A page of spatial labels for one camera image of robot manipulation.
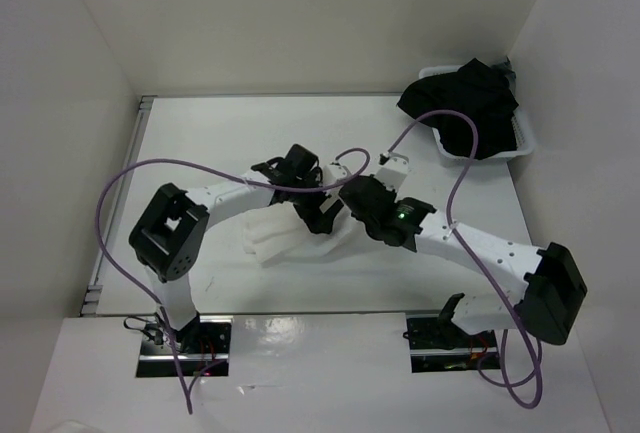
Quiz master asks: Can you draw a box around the black skirt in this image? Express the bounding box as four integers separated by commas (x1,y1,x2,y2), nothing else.
398,59,519,160

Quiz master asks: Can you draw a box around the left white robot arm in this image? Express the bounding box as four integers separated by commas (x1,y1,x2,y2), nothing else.
129,144,350,353

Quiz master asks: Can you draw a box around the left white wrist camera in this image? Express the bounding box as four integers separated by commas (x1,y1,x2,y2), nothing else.
322,161,351,191

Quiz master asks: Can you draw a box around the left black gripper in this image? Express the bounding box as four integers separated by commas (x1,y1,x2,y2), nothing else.
289,167,342,234

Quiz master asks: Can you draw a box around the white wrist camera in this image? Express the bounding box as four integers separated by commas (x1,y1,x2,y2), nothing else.
374,152,410,193
322,161,351,191

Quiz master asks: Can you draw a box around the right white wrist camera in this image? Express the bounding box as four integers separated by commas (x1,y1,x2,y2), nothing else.
374,152,410,193

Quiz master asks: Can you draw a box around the white skirt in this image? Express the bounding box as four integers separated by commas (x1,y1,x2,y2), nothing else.
241,204,360,266

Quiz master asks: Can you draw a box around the white plastic basket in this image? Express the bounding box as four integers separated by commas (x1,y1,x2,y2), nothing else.
418,65,536,167

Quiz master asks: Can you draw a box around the grey garment in basket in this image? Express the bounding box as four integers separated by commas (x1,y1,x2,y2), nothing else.
492,56,517,93

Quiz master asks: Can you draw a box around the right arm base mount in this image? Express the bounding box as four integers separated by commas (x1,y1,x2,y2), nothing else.
403,314,500,373

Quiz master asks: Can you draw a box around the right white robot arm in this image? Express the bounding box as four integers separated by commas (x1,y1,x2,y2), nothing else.
339,176,588,346

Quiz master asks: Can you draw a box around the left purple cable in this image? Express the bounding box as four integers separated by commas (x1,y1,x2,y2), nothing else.
95,147,372,415

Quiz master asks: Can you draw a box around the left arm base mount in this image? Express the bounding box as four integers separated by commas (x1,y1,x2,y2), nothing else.
123,315,232,378

